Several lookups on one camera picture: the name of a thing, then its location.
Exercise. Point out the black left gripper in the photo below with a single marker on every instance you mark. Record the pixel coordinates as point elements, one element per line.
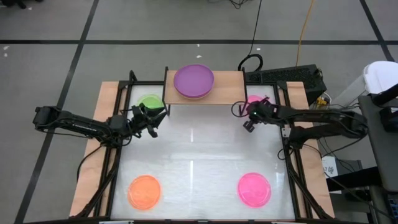
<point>140,118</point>

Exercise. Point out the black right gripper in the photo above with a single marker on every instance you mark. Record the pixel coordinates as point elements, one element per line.
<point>264,112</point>

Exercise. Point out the small pink translucent plate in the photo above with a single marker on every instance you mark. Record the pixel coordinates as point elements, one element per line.
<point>253,99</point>
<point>254,190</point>

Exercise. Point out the small green translucent plate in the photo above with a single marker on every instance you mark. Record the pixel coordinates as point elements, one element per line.
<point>150,101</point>

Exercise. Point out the large purple plate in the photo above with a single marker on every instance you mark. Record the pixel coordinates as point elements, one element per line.
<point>193,80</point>

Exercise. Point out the small orange translucent plate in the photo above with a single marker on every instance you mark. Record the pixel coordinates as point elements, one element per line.
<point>144,193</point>

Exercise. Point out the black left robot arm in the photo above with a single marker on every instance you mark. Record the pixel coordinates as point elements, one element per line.
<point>81,126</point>

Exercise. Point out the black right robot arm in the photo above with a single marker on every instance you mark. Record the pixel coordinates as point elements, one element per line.
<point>323,119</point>

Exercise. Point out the wooden shelf with black legs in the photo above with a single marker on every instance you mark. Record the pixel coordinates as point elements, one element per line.
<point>228,88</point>

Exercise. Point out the black computer case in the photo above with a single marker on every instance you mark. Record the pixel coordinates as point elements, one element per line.
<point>289,76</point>

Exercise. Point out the yellow plug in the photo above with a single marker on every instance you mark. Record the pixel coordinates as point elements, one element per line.
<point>321,101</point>

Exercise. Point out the white table mat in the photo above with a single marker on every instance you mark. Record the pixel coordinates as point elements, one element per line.
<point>192,193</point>

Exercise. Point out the white paper label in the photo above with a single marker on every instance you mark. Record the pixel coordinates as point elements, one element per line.
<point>329,165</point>

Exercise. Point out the dark grey desk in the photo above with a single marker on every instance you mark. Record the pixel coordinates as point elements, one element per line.
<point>379,155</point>

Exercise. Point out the white rounded object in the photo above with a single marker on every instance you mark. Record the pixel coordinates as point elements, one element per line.
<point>382,76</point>

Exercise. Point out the black device on desk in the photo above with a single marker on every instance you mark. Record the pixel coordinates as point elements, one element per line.
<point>390,119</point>

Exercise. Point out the black floor object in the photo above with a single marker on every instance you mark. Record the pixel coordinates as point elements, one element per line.
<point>12,2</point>

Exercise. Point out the black metal table frame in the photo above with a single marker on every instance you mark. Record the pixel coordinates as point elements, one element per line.
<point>146,83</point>

